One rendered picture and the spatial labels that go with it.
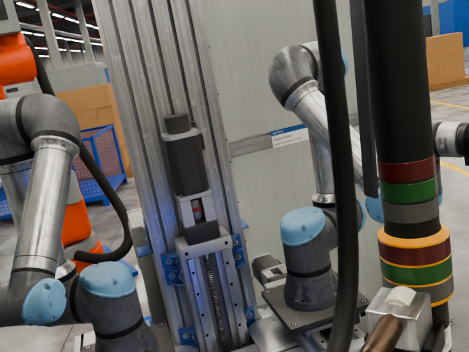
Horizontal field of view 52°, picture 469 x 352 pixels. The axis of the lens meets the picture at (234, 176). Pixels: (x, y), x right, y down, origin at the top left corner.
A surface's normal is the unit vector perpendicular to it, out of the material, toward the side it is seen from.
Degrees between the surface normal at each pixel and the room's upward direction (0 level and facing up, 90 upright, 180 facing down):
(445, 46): 90
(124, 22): 90
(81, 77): 90
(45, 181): 52
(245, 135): 90
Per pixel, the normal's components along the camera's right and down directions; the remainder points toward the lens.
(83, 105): 0.02, 0.24
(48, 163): 0.18, -0.46
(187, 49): 0.27, 0.18
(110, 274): -0.05, -0.96
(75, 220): 0.52, 0.11
